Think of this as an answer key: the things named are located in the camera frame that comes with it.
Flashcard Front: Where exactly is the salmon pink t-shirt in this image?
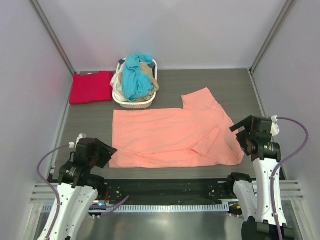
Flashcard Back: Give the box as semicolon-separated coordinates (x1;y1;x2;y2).
109;88;244;169

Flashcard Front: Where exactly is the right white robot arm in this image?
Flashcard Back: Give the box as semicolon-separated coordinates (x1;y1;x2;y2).
225;115;296;240

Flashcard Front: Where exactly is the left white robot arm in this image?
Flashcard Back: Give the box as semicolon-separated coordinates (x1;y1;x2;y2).
39;134;117;240

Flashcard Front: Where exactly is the white perforated laundry basket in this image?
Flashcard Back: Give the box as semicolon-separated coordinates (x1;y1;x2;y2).
113;58;157;110

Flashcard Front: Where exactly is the folded red t-shirt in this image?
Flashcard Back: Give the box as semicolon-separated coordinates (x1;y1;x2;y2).
69;71;114;105

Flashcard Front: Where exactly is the white t-shirt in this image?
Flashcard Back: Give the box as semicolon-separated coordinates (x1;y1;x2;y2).
110;63;128;102

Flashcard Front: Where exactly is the turquoise blue t-shirt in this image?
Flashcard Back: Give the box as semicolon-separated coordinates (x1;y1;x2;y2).
122;53;154;102

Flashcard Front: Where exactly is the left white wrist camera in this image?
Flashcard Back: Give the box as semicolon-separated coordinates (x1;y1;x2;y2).
68;133;87;149

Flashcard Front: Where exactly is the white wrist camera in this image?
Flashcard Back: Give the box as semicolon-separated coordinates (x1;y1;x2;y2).
270;115;280;137
68;133;87;149

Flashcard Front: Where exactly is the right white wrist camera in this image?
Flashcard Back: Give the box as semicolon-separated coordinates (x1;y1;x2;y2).
270;115;280;137

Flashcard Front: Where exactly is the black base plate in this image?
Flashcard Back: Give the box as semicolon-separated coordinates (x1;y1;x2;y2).
104;178;236;201

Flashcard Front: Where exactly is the aluminium frame rail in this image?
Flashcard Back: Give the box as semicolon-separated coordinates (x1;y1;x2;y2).
30;180;305;203

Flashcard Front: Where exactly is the white slotted cable duct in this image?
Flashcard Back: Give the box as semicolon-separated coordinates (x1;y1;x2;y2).
114;202;230;214

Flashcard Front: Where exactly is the right aluminium corner post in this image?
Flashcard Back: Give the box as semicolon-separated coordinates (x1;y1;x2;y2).
248;0;297;75

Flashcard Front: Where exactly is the aluminium corner post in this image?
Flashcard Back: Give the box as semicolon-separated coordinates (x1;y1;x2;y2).
248;0;297;75
29;0;76;75

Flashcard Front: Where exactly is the left aluminium corner post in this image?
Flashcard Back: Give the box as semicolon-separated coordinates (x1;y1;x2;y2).
29;0;76;75

